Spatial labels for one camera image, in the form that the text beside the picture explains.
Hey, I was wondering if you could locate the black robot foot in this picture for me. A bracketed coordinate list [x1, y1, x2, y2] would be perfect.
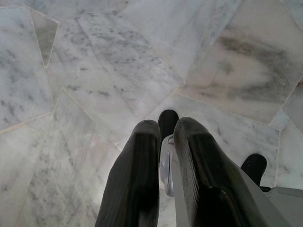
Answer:
[158, 109, 180, 142]
[240, 153, 268, 188]

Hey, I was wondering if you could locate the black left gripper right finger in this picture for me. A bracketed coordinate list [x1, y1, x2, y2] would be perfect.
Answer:
[173, 116, 262, 227]

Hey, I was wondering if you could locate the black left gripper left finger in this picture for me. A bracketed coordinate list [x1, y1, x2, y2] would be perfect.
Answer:
[94, 120, 162, 227]

